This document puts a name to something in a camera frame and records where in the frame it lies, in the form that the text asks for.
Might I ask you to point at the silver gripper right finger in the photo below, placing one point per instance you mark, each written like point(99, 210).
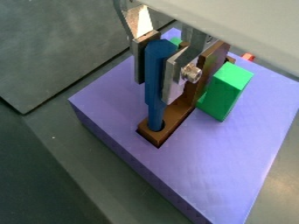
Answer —
point(180, 67)

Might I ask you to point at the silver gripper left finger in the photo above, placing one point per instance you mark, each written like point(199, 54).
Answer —
point(136, 21)

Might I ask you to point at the blue peg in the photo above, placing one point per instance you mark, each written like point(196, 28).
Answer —
point(156, 53)

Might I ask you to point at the purple rectangular board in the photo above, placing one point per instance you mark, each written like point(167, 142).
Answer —
point(211, 165)

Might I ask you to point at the brown L-shaped block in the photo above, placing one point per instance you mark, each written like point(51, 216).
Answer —
point(210, 62)

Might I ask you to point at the left green block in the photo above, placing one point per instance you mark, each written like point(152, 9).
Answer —
point(176, 41)

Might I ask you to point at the green block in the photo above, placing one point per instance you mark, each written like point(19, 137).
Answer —
point(223, 91)
point(176, 41)

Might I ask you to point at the right green block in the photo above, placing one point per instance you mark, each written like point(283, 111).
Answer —
point(223, 91)

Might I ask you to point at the small red block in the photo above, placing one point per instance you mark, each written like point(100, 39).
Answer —
point(249, 56)

